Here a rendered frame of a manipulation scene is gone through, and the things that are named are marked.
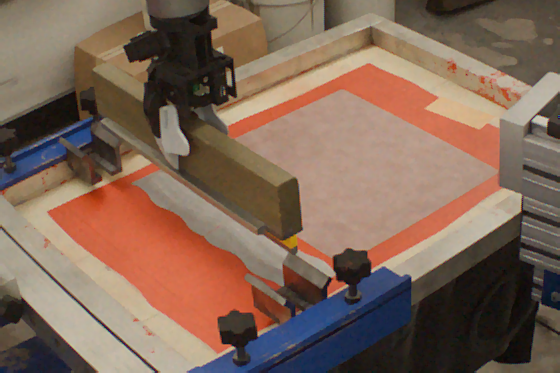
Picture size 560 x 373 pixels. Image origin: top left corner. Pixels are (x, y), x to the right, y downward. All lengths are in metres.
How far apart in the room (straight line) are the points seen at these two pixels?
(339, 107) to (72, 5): 2.02
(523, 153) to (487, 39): 2.94
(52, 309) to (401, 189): 0.55
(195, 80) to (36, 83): 2.41
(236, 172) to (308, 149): 0.37
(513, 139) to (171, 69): 0.40
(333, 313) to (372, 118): 0.52
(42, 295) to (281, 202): 0.30
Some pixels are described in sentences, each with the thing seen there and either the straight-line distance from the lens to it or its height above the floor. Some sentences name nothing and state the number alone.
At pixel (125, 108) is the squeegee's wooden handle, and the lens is 1.60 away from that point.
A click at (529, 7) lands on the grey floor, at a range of 4.53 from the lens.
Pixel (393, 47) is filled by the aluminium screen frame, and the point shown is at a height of 0.97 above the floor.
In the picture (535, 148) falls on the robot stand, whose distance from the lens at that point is 1.31.
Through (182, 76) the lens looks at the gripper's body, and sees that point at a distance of 1.40.
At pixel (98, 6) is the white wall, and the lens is 3.84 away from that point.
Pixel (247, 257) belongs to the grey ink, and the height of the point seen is 0.96.
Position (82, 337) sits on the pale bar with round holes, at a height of 1.04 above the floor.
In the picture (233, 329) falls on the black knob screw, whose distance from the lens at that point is 1.28.
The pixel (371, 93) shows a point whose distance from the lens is 1.90.
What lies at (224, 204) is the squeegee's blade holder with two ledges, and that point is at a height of 1.07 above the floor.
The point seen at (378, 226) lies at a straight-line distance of 1.60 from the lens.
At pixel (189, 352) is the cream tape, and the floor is 0.95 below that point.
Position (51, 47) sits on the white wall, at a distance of 3.79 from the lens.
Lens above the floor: 1.87
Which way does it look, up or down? 32 degrees down
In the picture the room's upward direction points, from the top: 5 degrees counter-clockwise
